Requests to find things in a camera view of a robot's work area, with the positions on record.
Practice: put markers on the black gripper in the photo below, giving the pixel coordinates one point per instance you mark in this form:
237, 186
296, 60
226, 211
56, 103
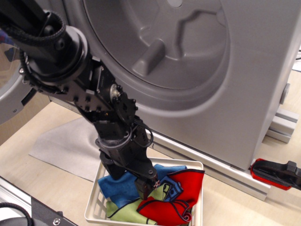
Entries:
128, 154

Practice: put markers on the blue cloth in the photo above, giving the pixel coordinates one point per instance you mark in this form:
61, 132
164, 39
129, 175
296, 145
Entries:
122, 191

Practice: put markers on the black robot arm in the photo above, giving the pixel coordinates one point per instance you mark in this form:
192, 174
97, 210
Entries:
56, 61

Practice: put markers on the grey toy washing machine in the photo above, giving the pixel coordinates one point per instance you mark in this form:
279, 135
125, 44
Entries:
206, 73

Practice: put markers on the grey washing machine door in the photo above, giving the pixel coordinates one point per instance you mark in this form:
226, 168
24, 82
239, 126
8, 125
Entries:
15, 93

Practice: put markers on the light green cloth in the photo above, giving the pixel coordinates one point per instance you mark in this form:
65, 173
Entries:
129, 213

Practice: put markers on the red cloth with dark trim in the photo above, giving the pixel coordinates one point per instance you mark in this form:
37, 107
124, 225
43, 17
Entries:
175, 211

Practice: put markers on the grey felt cloth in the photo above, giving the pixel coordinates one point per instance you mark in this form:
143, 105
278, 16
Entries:
70, 147

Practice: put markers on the black metal mounting plate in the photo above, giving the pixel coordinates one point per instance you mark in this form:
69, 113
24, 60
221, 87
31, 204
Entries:
42, 215

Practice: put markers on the red and black clamp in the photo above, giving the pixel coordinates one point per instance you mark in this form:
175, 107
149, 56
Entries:
283, 176

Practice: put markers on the aluminium extrusion side block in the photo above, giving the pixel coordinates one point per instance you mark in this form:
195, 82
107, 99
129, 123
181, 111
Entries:
283, 125

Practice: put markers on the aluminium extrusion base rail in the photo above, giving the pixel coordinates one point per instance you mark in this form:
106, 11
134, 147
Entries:
211, 169

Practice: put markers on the aluminium frame rail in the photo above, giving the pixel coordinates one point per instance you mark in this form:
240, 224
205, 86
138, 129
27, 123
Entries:
12, 194

